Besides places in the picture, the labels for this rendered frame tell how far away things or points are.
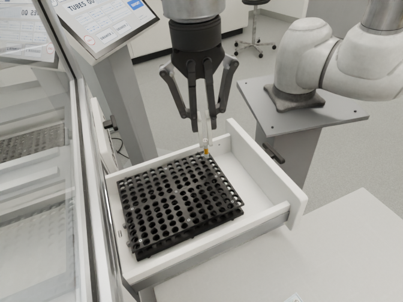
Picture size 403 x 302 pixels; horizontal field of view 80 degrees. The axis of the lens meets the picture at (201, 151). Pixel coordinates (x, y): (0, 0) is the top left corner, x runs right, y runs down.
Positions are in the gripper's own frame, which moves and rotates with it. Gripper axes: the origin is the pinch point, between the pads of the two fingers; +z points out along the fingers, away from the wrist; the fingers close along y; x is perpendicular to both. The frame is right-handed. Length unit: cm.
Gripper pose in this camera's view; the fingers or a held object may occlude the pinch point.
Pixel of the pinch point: (204, 129)
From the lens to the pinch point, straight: 48.0
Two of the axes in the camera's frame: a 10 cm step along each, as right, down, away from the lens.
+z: 0.8, 7.3, 6.8
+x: 1.3, 6.7, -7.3
